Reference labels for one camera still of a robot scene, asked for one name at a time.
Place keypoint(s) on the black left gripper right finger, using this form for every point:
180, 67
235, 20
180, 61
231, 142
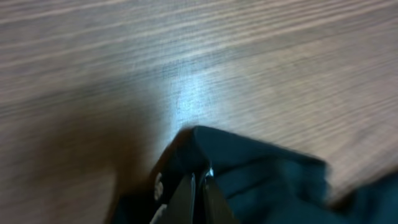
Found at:
217, 210

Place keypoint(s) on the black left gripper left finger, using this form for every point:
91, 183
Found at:
180, 208

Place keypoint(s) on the black t-shirt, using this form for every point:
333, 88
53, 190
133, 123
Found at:
261, 182

